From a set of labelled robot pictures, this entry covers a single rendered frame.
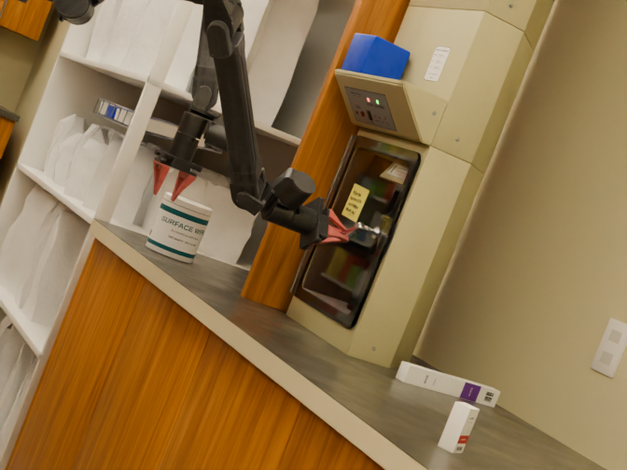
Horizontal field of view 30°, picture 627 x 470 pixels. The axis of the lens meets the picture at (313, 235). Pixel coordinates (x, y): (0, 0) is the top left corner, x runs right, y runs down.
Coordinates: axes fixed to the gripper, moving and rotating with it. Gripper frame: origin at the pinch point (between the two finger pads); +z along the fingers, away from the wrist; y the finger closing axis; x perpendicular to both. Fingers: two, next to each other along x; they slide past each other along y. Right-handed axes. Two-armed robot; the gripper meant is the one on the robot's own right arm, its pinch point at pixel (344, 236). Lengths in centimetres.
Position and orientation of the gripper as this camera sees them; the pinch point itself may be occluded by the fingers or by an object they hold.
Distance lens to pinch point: 250.5
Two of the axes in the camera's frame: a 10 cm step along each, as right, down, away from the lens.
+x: -5.7, 3.3, 7.5
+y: 0.8, -8.9, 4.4
